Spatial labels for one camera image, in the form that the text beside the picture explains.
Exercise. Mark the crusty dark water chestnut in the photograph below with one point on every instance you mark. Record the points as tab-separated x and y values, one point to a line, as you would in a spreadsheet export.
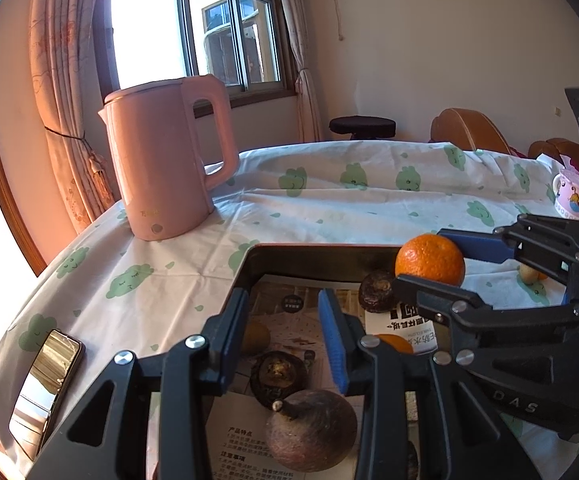
277	375

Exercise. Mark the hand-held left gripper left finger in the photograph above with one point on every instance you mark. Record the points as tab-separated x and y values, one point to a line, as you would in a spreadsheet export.
232	340

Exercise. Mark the white paper with large print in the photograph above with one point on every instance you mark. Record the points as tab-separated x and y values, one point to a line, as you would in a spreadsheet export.
409	327

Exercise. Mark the large brown round fruit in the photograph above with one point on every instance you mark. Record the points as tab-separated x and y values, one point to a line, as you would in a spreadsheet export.
314	435

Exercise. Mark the brown longan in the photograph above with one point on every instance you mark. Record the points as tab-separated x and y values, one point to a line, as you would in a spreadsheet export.
528	275
257	340

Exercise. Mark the dark round stool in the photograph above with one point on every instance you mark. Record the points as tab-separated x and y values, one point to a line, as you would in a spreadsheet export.
362	125

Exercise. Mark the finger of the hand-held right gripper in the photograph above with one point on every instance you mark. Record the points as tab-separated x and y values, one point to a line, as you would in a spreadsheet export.
479	246
429	295

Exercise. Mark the pink electric kettle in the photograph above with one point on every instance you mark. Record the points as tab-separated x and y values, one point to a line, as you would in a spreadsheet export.
164	160

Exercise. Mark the colourful printed leaflet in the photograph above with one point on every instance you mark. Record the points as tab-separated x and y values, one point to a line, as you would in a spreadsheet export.
294	310

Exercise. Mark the pink cartoon cup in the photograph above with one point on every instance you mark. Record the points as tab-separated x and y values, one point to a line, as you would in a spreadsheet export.
572	195

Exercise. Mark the smooth dark water chestnut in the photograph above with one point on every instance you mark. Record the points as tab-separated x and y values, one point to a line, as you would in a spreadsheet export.
375	292

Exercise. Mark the brown leather armchair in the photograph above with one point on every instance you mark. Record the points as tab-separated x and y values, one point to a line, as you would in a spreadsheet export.
469	130

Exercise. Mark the white green-patterned tablecloth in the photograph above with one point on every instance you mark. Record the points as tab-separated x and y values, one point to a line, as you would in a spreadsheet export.
319	210

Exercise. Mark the large orange mandarin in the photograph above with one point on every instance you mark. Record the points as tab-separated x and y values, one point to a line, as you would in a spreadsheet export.
429	260

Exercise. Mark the smartphone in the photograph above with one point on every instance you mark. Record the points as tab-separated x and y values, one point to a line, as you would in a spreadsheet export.
44	385

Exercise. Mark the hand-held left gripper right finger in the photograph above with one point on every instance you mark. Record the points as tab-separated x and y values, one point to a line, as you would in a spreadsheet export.
332	340

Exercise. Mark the sliding glass window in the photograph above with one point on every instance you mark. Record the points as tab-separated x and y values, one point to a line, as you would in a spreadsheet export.
144	35

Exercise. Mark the white instruction sheet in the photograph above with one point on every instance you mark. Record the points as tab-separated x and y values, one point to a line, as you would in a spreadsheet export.
234	450

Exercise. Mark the beige patterned curtain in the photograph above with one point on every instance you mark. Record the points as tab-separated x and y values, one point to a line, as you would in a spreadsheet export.
64	110
299	60

